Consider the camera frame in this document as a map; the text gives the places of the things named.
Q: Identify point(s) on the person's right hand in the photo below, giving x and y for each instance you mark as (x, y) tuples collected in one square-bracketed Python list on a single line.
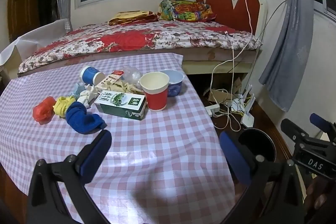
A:
[(317, 192)]

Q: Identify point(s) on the red heart-shaped headboard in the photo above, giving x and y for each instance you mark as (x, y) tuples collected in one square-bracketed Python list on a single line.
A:
[(231, 3)]

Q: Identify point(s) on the white router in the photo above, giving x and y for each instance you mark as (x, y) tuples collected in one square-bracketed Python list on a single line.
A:
[(248, 116)]

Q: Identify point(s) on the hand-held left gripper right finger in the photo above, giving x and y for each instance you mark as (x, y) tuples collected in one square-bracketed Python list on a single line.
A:
[(233, 158)]

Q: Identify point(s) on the floral bedsheet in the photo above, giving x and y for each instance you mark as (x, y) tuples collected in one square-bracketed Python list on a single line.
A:
[(126, 37)]

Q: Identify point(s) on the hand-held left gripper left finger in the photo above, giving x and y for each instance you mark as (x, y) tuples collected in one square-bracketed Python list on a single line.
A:
[(97, 151)]

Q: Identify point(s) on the cardboard box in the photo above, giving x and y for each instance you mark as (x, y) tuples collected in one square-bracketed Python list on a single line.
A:
[(220, 96)]

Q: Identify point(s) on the pink checked tablecloth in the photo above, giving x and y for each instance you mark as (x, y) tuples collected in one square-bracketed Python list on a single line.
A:
[(162, 140)]

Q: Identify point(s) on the red paper cup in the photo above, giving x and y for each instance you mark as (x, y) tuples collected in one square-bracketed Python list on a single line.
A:
[(156, 98)]

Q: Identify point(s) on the white sock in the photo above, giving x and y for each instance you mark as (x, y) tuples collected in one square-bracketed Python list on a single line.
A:
[(86, 96)]

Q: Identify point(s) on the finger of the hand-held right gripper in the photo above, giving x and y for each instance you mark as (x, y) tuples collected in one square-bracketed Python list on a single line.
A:
[(321, 121), (294, 129)]

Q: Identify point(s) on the brown wooden door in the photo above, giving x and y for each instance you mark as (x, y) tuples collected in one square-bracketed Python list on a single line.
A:
[(22, 14)]

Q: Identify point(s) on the beige drink carton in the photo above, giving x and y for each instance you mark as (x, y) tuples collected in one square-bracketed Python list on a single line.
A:
[(109, 81)]

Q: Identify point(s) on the tied grey curtain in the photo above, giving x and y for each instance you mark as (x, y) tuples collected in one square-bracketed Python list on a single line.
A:
[(291, 43)]

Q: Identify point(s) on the cream bed frame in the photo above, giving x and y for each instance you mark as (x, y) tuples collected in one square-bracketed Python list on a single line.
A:
[(223, 64)]

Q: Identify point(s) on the black trash bin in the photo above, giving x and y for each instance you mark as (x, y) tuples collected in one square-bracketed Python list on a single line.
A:
[(260, 141)]

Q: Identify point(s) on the white power strip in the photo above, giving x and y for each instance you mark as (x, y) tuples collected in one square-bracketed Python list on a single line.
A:
[(212, 109)]

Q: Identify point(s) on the blue paper bowl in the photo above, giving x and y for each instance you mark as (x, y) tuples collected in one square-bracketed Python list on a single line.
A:
[(175, 83)]

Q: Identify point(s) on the white cloth cover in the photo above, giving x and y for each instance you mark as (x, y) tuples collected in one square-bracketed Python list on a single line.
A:
[(34, 36)]

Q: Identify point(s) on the folded yellow red blanket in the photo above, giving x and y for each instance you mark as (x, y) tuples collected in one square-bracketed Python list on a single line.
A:
[(134, 18)]

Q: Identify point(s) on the yellow sock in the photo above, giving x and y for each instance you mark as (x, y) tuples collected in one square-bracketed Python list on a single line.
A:
[(63, 106)]

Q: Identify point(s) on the colourful patterned pillow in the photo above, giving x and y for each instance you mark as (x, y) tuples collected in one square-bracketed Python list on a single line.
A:
[(186, 10)]

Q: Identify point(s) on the blue cloth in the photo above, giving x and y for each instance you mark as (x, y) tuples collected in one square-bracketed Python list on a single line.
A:
[(82, 120)]

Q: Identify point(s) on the blue and white paper cup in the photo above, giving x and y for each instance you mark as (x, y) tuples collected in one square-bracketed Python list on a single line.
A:
[(89, 74)]

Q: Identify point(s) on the green milk carton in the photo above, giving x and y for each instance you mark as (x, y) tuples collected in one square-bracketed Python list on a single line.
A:
[(119, 104)]

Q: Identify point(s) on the red sock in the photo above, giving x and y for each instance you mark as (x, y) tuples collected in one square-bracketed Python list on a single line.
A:
[(43, 109)]

